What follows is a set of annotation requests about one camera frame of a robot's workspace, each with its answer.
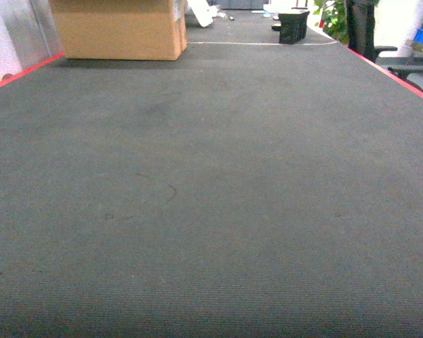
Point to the white foam sheet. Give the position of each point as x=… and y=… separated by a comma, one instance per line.
x=204, y=12

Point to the black plastic crate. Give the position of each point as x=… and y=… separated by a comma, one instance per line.
x=292, y=26

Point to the green potted plant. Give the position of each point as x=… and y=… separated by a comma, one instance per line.
x=331, y=16

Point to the black office chair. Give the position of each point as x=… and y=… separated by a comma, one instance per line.
x=391, y=18

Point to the large cardboard box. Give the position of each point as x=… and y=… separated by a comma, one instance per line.
x=121, y=30

